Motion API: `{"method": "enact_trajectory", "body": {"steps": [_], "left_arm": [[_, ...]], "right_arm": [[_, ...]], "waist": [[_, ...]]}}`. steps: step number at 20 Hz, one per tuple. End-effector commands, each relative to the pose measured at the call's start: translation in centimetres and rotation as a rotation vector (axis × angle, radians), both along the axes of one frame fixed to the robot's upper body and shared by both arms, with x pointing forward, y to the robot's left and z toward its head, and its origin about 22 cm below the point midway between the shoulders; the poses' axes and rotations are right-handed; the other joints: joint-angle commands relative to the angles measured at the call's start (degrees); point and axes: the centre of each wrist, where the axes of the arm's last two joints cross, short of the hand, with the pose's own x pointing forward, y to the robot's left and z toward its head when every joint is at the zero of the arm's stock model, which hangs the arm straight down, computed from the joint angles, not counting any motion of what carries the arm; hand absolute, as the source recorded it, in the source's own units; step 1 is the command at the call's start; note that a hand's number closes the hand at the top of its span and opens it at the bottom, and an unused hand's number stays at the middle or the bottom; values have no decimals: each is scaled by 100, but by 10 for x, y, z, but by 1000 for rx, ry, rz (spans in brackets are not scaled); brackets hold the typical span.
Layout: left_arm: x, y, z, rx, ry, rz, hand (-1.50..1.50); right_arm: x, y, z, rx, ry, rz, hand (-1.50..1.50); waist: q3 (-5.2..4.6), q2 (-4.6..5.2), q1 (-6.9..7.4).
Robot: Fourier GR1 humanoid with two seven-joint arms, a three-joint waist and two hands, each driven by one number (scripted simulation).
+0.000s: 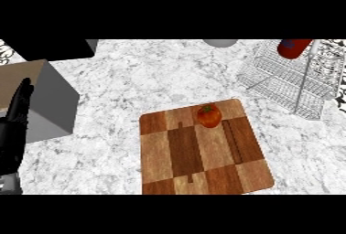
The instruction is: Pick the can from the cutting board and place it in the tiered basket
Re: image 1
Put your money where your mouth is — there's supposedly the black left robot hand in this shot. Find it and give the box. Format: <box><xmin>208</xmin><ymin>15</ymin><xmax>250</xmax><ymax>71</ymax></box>
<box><xmin>0</xmin><ymin>77</ymin><xmax>35</xmax><ymax>176</ymax></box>

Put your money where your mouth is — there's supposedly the grey round object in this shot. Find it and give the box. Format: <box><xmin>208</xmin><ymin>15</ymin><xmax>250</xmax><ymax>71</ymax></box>
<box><xmin>201</xmin><ymin>38</ymin><xmax>239</xmax><ymax>48</ymax></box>

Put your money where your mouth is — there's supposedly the red bottle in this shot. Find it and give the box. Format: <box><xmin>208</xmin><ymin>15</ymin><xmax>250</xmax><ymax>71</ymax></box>
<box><xmin>275</xmin><ymin>38</ymin><xmax>315</xmax><ymax>60</ymax></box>

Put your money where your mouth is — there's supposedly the black flat appliance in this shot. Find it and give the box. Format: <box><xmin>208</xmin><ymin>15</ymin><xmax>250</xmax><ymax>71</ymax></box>
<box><xmin>3</xmin><ymin>38</ymin><xmax>100</xmax><ymax>62</ymax></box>

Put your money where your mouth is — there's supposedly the white wire tiered basket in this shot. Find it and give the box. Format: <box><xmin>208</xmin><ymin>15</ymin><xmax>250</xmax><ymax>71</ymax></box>
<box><xmin>235</xmin><ymin>39</ymin><xmax>346</xmax><ymax>122</ymax></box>

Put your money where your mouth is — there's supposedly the grey box with tan top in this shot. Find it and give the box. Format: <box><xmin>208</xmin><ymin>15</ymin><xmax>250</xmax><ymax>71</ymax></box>
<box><xmin>0</xmin><ymin>58</ymin><xmax>81</xmax><ymax>144</ymax></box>

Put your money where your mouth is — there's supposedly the checkered wooden cutting board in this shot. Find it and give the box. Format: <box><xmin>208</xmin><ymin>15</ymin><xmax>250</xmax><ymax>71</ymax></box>
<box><xmin>137</xmin><ymin>98</ymin><xmax>275</xmax><ymax>196</ymax></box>

